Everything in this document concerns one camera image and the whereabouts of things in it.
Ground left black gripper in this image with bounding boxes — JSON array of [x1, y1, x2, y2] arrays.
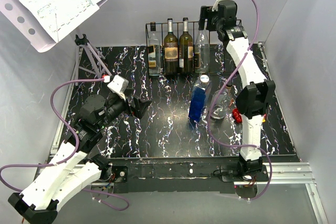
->
[[97, 88, 152, 130]]

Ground tall clear bottle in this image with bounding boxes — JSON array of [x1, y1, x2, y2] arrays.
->
[[194, 30, 210, 73]]

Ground blue square glass bottle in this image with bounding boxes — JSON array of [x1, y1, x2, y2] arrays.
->
[[188, 74, 212, 122]]

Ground clear round bottle cork stopper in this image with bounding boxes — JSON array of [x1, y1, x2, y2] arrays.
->
[[211, 84, 235, 120]]

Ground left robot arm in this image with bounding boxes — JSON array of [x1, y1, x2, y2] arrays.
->
[[8, 93, 152, 223]]

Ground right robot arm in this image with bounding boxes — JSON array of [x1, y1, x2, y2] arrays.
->
[[198, 0, 276, 181]]

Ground dark green wine bottle right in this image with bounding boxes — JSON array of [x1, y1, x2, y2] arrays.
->
[[178, 17, 194, 74]]

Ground dark green wine bottle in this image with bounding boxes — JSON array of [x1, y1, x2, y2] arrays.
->
[[178, 17, 194, 74], [164, 18, 179, 76]]

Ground dark green wine bottle left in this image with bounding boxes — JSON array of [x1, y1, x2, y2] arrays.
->
[[164, 18, 179, 76]]

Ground clear square bottle orange label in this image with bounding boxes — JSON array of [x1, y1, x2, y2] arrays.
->
[[147, 22, 161, 76]]

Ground lilac music stand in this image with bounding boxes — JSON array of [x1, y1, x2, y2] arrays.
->
[[0, 0, 128, 87]]

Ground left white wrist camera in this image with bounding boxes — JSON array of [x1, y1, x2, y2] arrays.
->
[[103, 75, 129, 101]]

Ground black wire wine rack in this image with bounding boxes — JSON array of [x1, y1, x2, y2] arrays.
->
[[145, 18, 243, 76]]

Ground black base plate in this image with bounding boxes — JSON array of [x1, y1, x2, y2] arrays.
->
[[109, 157, 259, 195]]

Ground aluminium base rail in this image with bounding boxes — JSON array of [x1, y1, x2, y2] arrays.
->
[[35, 41, 329, 224]]

